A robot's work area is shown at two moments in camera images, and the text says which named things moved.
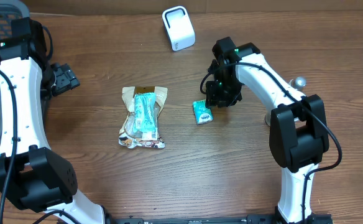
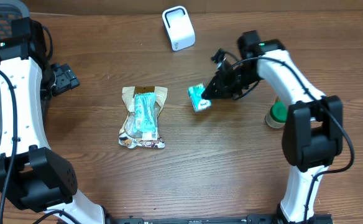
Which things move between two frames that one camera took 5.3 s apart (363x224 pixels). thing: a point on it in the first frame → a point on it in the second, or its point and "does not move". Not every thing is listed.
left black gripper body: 64,79 does not move
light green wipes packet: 145,116 does not move
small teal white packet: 202,114 → 199,103
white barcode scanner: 179,28 does not move
